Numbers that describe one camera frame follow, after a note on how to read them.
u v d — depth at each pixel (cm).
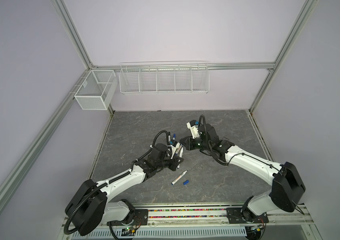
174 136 106
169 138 102
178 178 86
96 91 100
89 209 41
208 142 62
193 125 72
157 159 63
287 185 42
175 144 73
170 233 158
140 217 73
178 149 74
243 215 66
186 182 85
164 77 98
